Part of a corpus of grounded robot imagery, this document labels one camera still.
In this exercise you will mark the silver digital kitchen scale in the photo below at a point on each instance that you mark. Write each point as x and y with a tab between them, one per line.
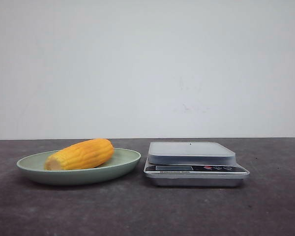
203	164

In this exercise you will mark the green oval plate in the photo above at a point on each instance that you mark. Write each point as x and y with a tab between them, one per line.
122	162

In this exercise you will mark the yellow corn cob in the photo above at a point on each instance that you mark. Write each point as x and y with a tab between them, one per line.
83	155

